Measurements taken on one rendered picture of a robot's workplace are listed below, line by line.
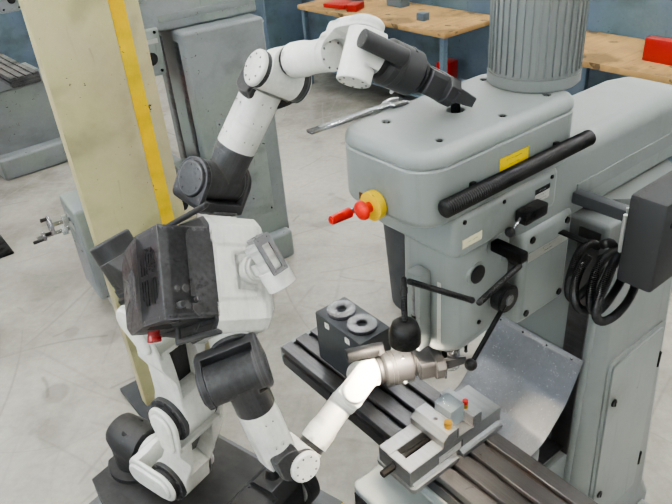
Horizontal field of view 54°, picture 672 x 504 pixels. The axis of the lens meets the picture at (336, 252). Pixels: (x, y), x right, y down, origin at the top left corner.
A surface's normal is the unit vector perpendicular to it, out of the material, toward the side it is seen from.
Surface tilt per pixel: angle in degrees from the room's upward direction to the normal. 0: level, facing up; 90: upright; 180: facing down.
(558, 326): 90
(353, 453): 0
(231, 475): 0
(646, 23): 90
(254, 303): 58
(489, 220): 90
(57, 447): 0
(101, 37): 90
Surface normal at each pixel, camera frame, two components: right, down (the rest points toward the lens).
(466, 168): 0.62, 0.37
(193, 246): 0.65, -0.23
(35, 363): -0.07, -0.85
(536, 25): -0.26, 0.52
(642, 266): -0.78, 0.38
